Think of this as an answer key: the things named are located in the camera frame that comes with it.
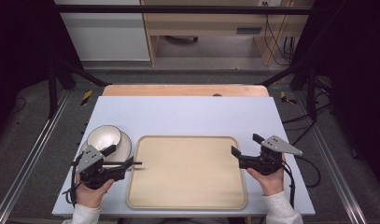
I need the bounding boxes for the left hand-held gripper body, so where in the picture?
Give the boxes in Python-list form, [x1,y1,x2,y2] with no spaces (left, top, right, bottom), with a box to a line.
[75,145,127,190]

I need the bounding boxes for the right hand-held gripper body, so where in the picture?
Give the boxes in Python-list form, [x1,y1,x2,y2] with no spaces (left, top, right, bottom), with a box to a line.
[238,134,303,176]

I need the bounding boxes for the thin black stick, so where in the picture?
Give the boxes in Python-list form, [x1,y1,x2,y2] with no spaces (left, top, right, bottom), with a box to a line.
[101,161,143,166]

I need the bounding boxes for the person's right hand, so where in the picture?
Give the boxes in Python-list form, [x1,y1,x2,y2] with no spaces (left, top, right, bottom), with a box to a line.
[246,153,288,197]

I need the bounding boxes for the person's left hand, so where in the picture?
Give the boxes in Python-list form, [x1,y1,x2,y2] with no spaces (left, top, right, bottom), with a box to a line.
[75,173,116,209]

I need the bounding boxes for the white bowl with dark rim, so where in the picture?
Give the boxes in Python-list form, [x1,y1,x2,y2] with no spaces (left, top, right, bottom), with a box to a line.
[86,124,122,152]

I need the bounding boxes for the white plate with dark rim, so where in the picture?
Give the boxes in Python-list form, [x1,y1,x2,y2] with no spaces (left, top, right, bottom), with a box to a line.
[80,130,133,170]

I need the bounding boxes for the yellow and black tape marker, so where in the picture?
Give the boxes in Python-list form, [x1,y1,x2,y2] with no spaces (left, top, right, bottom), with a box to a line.
[80,90,94,107]
[279,91,298,105]

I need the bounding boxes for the beige tray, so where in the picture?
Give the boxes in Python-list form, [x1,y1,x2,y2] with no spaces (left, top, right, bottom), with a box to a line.
[126,134,248,210]

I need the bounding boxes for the dark curtain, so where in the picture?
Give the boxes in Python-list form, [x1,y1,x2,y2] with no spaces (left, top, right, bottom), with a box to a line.
[290,0,380,190]
[0,0,83,139]

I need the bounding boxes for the white cabinet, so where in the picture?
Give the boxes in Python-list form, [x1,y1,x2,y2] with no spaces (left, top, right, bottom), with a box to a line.
[53,0,151,63]

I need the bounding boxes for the wooden desk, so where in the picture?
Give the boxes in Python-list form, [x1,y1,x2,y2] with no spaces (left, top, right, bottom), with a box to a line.
[140,0,315,67]

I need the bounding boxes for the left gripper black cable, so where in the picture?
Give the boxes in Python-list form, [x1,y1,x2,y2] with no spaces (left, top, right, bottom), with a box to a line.
[62,152,85,208]

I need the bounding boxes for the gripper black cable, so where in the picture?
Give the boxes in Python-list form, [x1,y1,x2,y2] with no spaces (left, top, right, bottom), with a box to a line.
[62,152,85,208]
[280,155,322,210]

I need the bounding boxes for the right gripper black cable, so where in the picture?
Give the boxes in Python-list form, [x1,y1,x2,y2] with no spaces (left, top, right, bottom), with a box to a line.
[280,155,322,210]

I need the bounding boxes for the black floor cables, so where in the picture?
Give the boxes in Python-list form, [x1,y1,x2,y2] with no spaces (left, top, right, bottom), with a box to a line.
[282,77,335,147]

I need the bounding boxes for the aluminium floor rail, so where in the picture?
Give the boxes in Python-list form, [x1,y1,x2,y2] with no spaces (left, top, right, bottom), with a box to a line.
[0,90,72,224]
[294,92,370,224]

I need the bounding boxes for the black metal frame stand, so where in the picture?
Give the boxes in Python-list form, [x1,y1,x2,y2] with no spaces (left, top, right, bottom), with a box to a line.
[47,60,112,119]
[260,58,319,123]

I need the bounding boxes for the thin black floor cable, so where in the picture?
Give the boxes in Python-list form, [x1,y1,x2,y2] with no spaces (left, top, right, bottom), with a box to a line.
[8,96,28,116]

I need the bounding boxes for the black cables at desk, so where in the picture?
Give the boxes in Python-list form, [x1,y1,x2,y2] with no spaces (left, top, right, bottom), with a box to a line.
[262,1,300,67]

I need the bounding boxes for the black horizontal frame bar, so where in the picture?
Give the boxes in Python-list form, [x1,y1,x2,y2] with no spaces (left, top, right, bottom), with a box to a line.
[55,5,313,16]

